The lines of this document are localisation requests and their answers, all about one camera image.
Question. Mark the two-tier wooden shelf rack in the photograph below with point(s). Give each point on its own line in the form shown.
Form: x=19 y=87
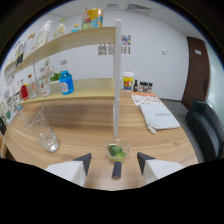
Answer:
x=90 y=88

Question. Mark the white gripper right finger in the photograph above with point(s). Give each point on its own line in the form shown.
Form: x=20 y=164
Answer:
x=156 y=168

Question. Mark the small spice jar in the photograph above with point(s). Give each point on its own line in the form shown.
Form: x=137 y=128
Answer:
x=144 y=87
x=150 y=87

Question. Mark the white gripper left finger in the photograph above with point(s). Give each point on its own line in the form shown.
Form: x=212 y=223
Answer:
x=71 y=170

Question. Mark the clear stemless drinking glass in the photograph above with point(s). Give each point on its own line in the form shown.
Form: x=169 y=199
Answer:
x=45 y=133

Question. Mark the dark brown door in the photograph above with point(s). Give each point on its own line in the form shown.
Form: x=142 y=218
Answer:
x=196 y=73

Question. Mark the blue liquid bottle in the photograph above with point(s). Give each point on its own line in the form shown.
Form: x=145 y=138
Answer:
x=66 y=83

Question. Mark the black office chair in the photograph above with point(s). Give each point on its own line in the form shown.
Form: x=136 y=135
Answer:
x=206 y=130

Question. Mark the wall posters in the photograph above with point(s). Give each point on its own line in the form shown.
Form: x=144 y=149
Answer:
x=115 y=46

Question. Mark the black yellow soda water can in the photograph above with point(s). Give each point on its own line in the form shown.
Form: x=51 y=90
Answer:
x=19 y=55

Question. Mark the yellow printed drink can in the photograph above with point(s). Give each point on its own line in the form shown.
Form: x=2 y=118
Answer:
x=92 y=18

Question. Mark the tall glass jar cork lid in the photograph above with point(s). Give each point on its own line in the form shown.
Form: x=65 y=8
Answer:
x=30 y=43

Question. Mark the orange patterned cloth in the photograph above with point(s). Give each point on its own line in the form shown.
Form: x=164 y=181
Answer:
x=143 y=98

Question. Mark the small glass bowl of limes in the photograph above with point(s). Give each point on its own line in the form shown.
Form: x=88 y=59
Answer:
x=118 y=151

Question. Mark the dark sauce bottle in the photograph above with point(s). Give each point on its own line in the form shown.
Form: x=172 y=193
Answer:
x=135 y=86

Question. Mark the clear bottle orange cap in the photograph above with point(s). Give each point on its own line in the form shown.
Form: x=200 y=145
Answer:
x=32 y=88

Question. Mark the clear bottle green cap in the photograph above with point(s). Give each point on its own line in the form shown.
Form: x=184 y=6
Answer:
x=60 y=29

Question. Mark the green potted plant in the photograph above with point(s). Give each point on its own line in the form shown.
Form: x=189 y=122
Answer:
x=55 y=76

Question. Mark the clear bottle white cap red label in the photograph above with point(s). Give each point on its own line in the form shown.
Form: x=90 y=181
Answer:
x=44 y=87

